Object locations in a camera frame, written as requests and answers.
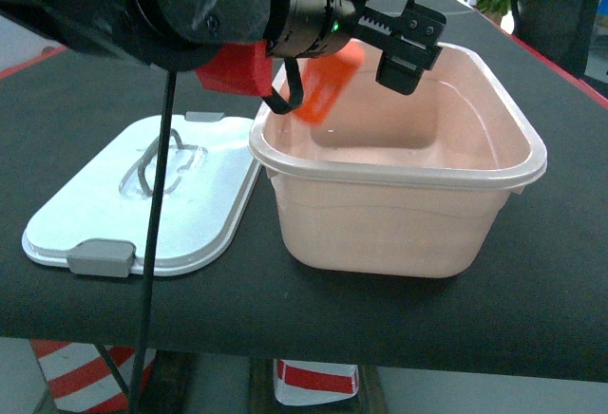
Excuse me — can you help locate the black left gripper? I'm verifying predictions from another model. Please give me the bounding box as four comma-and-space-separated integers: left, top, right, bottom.
264, 0, 447, 95

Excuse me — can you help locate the orange cylindrical capacitor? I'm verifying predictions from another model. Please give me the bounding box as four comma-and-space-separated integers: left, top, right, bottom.
294, 41, 365, 125

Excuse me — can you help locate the pink plastic storage box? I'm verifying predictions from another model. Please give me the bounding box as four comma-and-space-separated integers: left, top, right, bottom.
249, 44, 547, 278

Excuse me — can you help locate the white box lid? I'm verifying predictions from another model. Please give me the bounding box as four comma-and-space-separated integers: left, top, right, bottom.
22, 112, 260, 278

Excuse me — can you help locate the black office chair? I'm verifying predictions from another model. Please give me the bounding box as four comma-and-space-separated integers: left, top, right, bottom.
510, 0, 600, 79

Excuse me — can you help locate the black table mat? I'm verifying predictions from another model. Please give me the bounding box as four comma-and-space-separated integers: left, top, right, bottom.
1, 0, 607, 382

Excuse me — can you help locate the red white traffic cone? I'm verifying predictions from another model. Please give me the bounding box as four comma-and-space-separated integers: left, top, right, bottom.
29, 340, 135, 413
248, 359, 389, 413

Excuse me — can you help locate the red metal workbench frame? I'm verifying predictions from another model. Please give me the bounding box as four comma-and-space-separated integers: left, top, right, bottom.
0, 0, 608, 111

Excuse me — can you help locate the black cable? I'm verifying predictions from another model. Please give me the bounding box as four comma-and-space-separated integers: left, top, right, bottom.
127, 55, 305, 414

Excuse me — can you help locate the red wrist camera mount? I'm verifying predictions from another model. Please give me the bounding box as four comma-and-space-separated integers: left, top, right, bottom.
195, 40, 273, 97

